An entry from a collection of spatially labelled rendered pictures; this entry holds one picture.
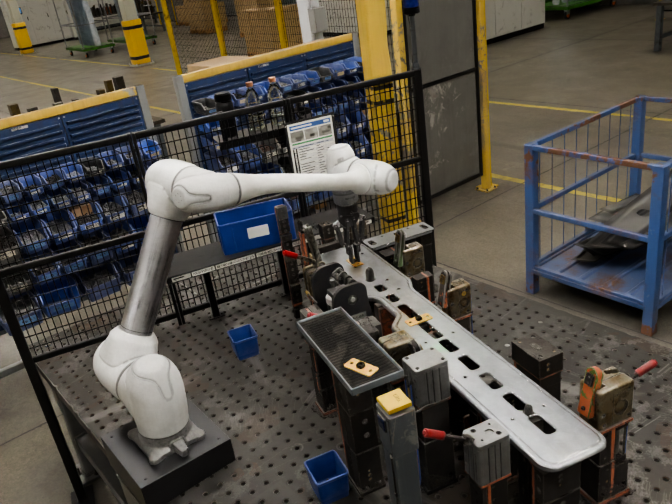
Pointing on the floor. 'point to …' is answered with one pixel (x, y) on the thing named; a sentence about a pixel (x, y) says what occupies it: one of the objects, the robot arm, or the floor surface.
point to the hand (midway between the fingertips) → (353, 253)
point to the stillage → (608, 225)
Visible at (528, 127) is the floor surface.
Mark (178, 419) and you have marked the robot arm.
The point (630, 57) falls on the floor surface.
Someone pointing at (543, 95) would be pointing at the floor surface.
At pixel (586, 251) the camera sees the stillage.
